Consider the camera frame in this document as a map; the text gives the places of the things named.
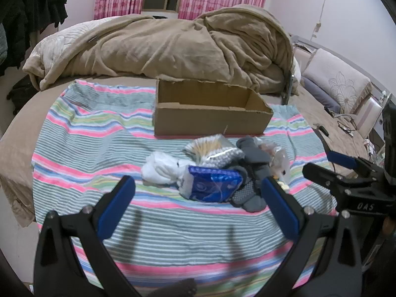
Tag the blue-grey pillow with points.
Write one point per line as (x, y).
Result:
(318, 94)

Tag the shiny metal bracket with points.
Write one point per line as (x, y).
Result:
(287, 89)

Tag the clear plastic bag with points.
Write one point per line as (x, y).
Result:
(278, 161)

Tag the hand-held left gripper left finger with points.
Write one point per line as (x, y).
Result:
(116, 204)

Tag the white plastic case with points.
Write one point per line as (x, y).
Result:
(369, 114)

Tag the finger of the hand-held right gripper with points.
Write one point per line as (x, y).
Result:
(340, 159)
(324, 176)

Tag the grey padded garment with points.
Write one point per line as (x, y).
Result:
(3, 40)

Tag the cardboard box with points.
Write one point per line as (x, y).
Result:
(201, 120)

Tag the cream flower embroidered pillow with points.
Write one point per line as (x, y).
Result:
(340, 80)

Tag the blue tissue packet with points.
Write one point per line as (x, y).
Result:
(213, 184)

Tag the cream quilted duvet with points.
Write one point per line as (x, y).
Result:
(62, 40)

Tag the striped pastel cloth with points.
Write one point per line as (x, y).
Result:
(92, 148)

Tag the grey knit glove with dots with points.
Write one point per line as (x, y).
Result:
(250, 191)

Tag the cotton swab bag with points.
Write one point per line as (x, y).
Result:
(207, 147)

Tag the black bag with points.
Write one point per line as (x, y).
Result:
(21, 92)

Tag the grey white knit item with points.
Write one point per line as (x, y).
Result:
(222, 157)

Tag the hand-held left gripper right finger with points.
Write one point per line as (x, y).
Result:
(280, 207)

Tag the white cloth bundle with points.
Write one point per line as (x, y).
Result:
(161, 170)

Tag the black fleece coat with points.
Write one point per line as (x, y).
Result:
(21, 15)

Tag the beige fleece blanket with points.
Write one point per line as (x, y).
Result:
(170, 46)

